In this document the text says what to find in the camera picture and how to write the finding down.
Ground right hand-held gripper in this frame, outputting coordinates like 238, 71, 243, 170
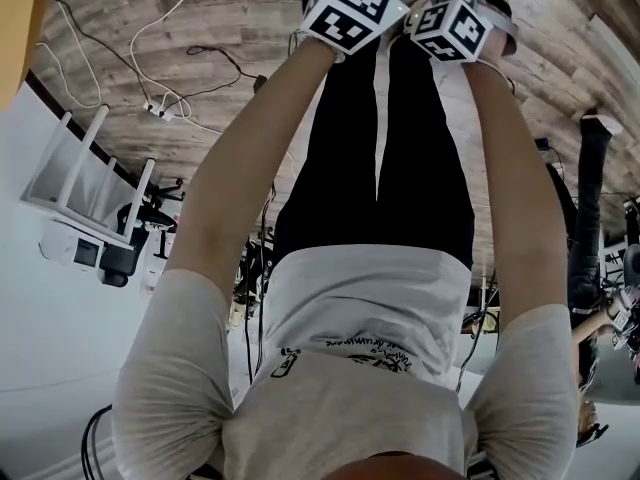
408, 0, 494, 63

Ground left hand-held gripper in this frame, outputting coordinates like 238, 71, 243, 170
301, 0, 416, 57

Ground person's left forearm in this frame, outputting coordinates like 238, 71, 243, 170
192, 32, 337, 219

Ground person's right forearm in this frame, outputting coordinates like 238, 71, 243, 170
462, 60, 561, 209

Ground grey sandal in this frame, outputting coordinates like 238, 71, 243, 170
474, 0, 520, 59

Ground black trousers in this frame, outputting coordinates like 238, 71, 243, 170
273, 32, 476, 272

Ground white power strip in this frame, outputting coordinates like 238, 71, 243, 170
144, 100, 176, 122

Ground small white table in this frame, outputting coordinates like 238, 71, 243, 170
19, 105, 154, 250

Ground round wooden table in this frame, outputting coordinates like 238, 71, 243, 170
0, 0, 57, 114

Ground black office chair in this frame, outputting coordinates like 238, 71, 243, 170
99, 180, 185, 288

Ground white device with dark screen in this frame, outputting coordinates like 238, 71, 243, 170
39, 222, 105, 272

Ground grey printed t-shirt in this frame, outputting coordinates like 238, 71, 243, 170
112, 246, 581, 480

